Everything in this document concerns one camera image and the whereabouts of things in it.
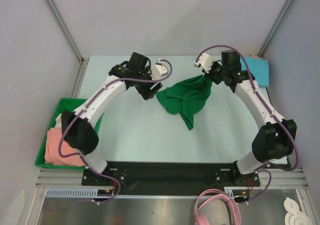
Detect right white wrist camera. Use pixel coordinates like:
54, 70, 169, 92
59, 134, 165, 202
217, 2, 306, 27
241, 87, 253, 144
194, 53, 215, 74

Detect green t shirt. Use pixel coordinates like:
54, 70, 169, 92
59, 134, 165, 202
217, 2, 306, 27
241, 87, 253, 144
156, 75, 213, 130

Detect white t shirt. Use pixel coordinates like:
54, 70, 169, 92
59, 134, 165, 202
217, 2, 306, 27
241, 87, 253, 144
54, 113, 62, 129

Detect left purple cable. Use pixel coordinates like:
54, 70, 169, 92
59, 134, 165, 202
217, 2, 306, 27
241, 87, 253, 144
58, 58, 173, 206

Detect white cable duct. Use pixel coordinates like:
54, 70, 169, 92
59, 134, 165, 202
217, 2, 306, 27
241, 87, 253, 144
46, 188, 98, 198

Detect aluminium frame post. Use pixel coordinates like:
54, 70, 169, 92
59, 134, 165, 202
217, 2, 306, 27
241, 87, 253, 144
257, 0, 295, 57
44, 0, 84, 64

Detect pink headphones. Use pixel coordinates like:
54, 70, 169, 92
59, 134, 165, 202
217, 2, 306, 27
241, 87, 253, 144
194, 189, 242, 225

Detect white round lids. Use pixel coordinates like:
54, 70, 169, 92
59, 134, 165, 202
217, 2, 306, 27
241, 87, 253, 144
283, 197, 312, 225

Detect pink t shirt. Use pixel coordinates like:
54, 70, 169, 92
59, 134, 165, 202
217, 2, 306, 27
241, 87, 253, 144
44, 129, 86, 167

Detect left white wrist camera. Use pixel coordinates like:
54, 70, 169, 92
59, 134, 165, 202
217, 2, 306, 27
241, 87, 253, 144
150, 59, 168, 80

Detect left aluminium frame post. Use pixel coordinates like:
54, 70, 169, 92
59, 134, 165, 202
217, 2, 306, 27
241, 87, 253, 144
44, 0, 84, 64

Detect aluminium frame rail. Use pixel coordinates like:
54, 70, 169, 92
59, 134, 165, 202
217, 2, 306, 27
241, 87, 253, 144
35, 168, 308, 189

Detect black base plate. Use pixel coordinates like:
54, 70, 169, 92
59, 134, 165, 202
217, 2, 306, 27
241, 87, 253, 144
81, 161, 261, 197

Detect green plastic bin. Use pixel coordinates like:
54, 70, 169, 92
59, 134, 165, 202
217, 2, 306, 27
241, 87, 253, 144
35, 98, 108, 173

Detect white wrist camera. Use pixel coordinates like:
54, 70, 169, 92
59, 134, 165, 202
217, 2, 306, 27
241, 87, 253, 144
150, 59, 168, 80
194, 53, 215, 74

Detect right aluminium frame post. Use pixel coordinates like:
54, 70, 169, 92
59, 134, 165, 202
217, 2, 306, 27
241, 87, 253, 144
257, 0, 295, 57

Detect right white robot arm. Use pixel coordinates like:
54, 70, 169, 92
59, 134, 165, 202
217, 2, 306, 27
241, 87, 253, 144
196, 50, 297, 186

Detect folded blue t shirt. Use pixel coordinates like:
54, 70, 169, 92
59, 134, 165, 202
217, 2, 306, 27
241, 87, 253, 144
244, 56, 270, 88

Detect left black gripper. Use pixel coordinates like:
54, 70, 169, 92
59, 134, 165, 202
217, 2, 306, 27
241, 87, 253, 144
134, 65, 162, 100

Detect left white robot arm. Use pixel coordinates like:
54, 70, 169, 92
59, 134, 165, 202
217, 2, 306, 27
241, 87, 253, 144
58, 52, 171, 185

